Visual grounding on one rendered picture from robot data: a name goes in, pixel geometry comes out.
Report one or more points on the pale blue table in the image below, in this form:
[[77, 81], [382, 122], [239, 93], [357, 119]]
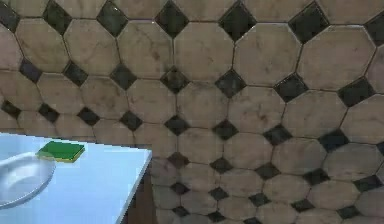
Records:
[[93, 186]]

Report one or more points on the green and yellow sponge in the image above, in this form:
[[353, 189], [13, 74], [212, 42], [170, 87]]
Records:
[[61, 151]]

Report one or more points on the grey round plate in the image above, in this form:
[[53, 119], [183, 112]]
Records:
[[20, 178]]

